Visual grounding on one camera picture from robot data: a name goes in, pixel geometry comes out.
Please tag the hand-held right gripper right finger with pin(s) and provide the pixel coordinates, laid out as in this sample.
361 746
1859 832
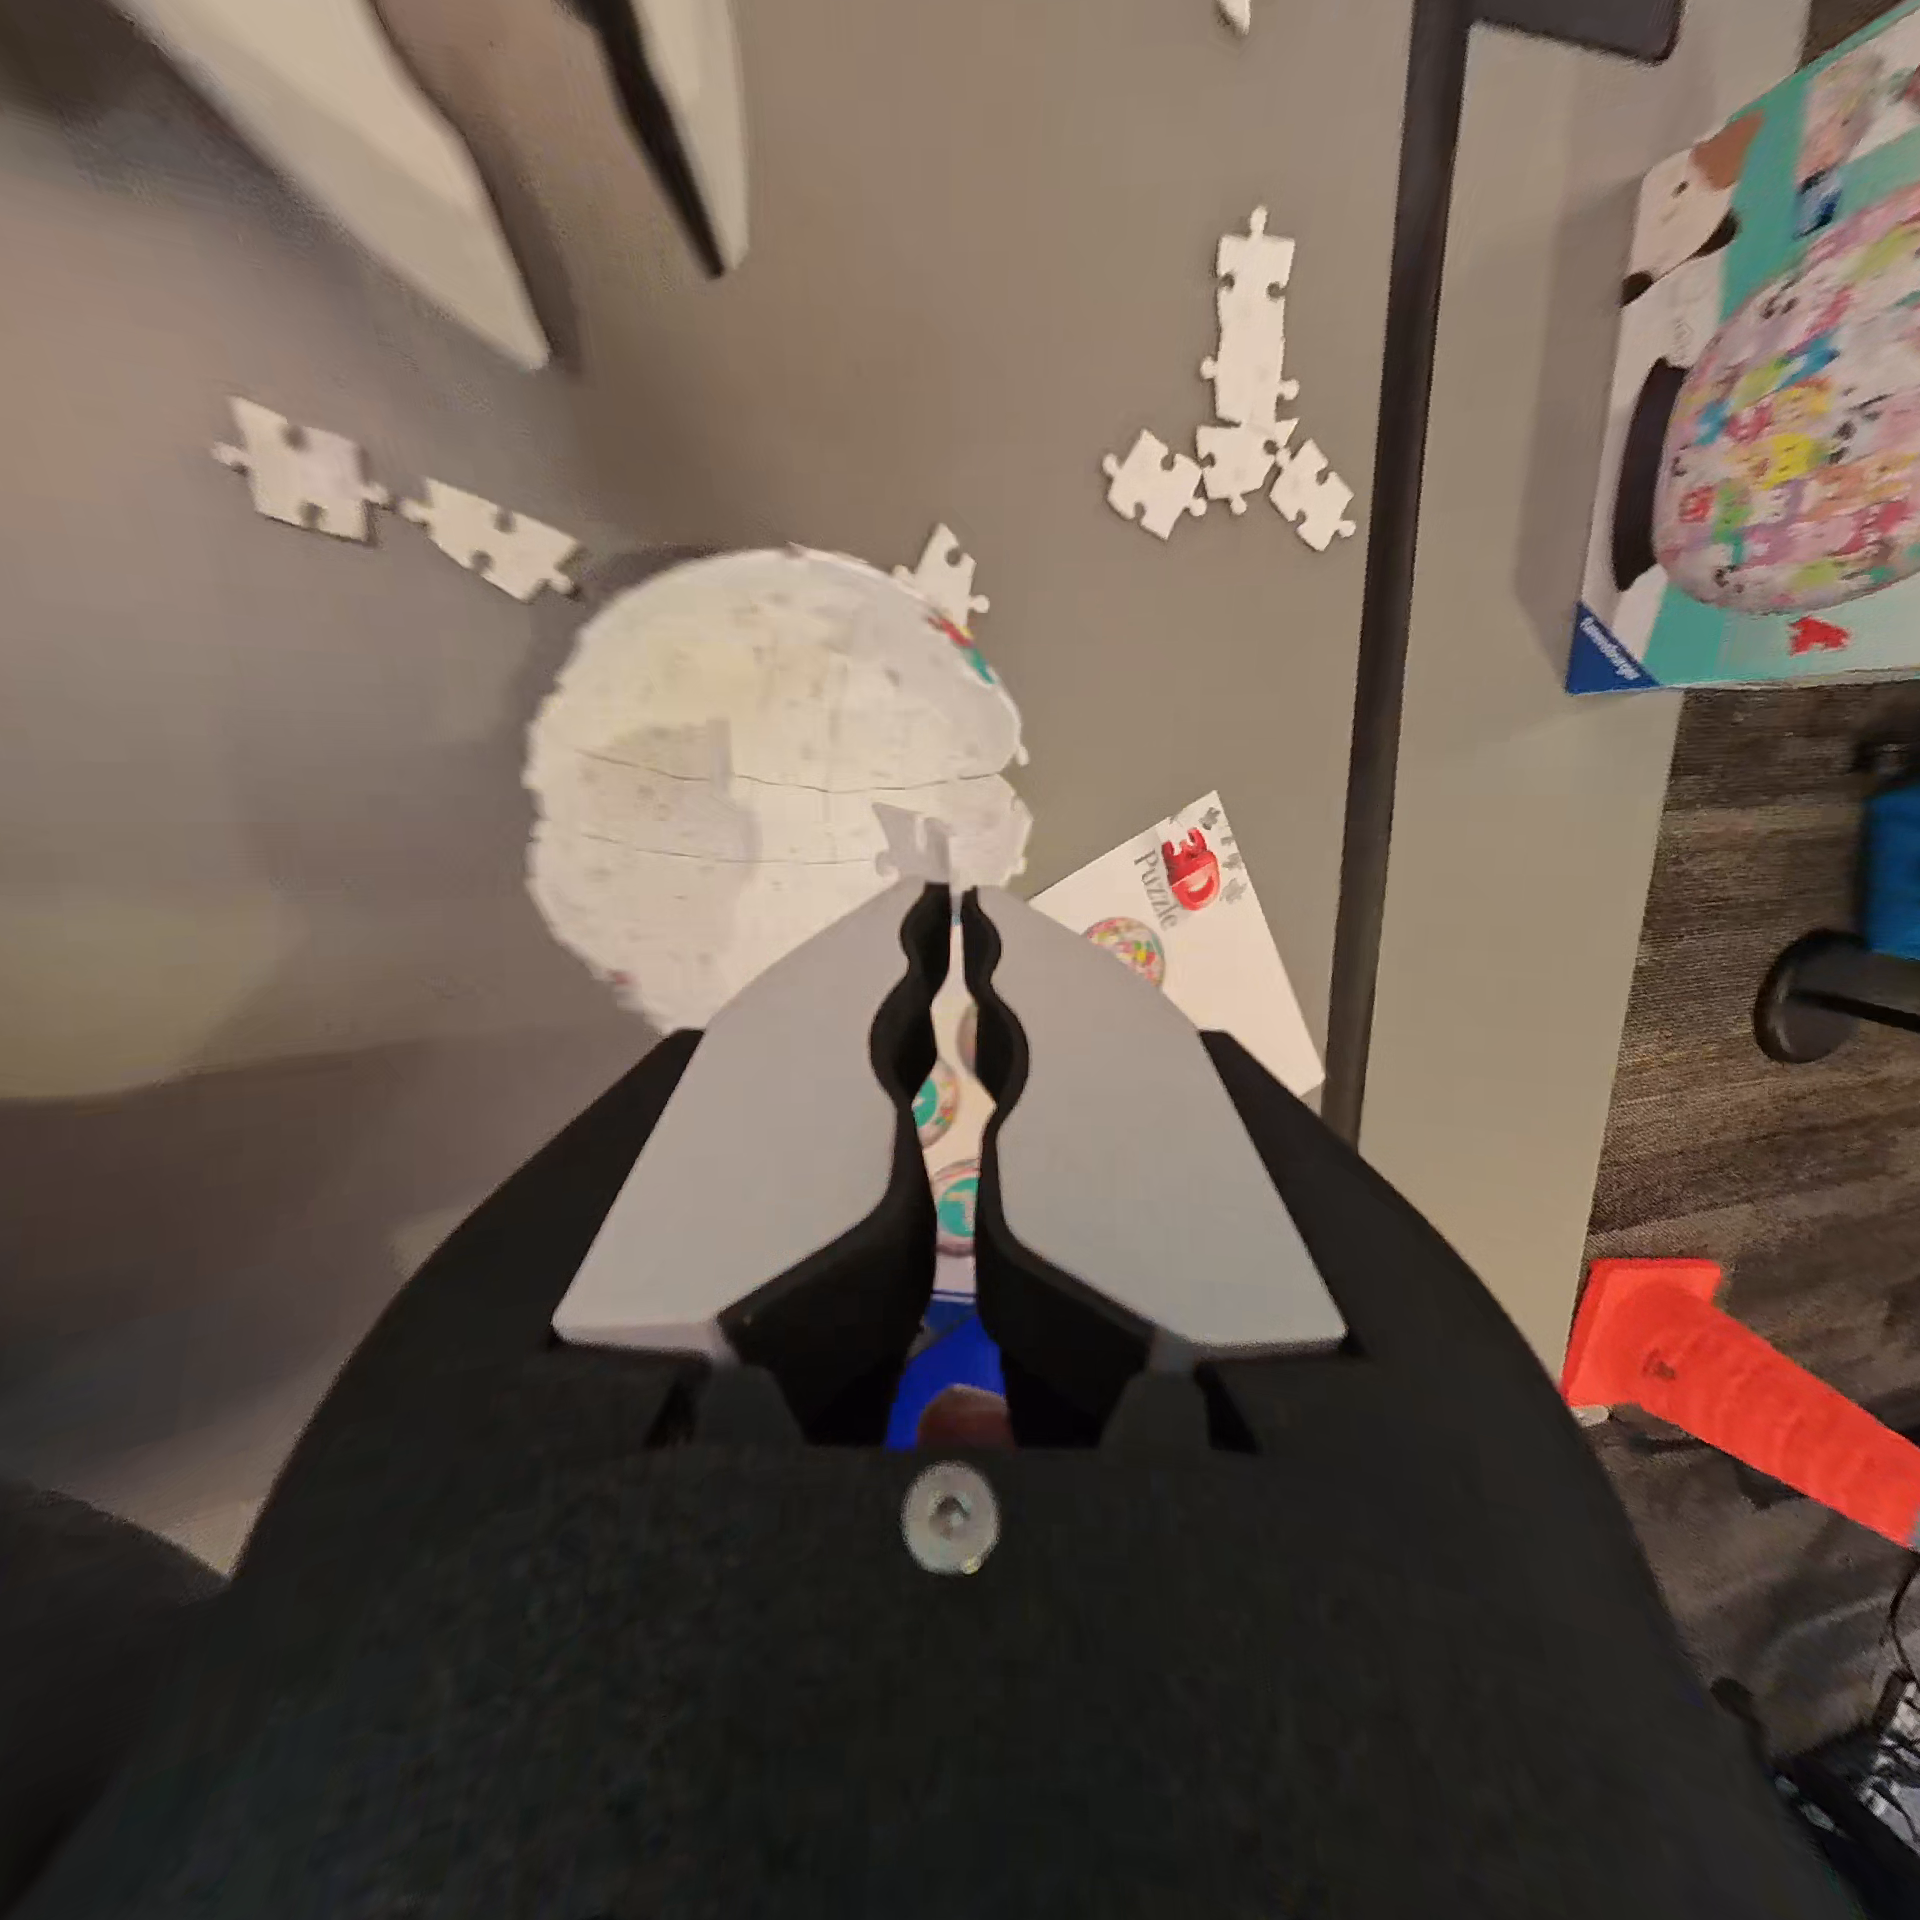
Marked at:
1155 1201

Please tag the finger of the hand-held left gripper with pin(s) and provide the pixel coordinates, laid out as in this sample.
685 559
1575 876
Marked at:
699 106
347 136

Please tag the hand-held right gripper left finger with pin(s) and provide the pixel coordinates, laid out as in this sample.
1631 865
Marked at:
750 1185

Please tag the colourful puzzle ball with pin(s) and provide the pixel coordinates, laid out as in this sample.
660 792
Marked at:
721 780

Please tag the puzzle instruction sheet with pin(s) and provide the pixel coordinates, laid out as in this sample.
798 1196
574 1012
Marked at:
1231 990

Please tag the strip of joined puzzle pieces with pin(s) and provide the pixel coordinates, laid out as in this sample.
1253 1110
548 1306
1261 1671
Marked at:
1253 324

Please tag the colourful puzzle box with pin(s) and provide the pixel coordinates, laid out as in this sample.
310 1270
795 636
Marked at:
1771 450

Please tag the blue plastic bin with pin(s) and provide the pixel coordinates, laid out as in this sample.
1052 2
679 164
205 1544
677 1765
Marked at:
913 1349

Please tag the orange traffic cone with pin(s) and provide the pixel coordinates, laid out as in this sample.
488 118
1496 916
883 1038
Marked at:
1725 1382

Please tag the black office chair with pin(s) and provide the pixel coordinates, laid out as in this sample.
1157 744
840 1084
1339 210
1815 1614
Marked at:
1830 1005

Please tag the blue tote bag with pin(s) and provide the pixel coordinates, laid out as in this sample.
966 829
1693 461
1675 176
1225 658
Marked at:
1894 870

